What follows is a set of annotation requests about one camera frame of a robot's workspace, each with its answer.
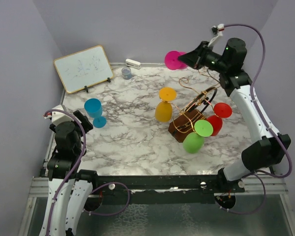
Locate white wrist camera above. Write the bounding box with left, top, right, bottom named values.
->
left=44, top=105, right=72, bottom=126
left=208, top=24, right=225, bottom=48

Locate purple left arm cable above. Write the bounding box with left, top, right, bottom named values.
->
left=43, top=110, right=131, bottom=236

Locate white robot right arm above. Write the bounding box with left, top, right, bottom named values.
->
left=178, top=38, right=291, bottom=192

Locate green plastic wine glass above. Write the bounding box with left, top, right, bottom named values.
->
left=183, top=120, right=213, bottom=154

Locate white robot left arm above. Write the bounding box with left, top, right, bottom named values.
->
left=39, top=106, right=99, bottom=236

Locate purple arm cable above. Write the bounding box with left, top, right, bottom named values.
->
left=220, top=23, right=293, bottom=216
left=43, top=110, right=131, bottom=236

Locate gold framed whiteboard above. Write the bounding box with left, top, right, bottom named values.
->
left=54, top=45, right=114, bottom=94

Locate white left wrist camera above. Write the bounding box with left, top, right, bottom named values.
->
left=44, top=105, right=72, bottom=126

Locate red plastic wine glass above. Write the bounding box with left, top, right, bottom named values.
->
left=206, top=102, right=233, bottom=136

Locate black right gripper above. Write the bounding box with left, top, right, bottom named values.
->
left=177, top=41, right=228, bottom=74

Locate blue plastic wine glass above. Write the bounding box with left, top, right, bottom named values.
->
left=84, top=98, right=107, bottom=128

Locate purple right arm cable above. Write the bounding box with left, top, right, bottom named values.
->
left=220, top=23, right=293, bottom=216

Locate black metal base frame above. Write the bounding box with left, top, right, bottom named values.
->
left=40, top=159, right=276, bottom=206

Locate white eraser block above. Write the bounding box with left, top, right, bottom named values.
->
left=125, top=59, right=141, bottom=69

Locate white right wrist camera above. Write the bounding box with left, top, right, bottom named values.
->
left=208, top=24, right=225, bottom=48

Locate small blue glass jar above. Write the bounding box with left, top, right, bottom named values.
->
left=121, top=67, right=132, bottom=80

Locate yellow plastic wine glass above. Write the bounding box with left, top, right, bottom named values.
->
left=155, top=87, right=177, bottom=122

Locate copper wire glass rack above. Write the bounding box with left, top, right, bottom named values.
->
left=168, top=83, right=221, bottom=143

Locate magenta plastic wine glass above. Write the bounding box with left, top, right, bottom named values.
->
left=164, top=51, right=187, bottom=70

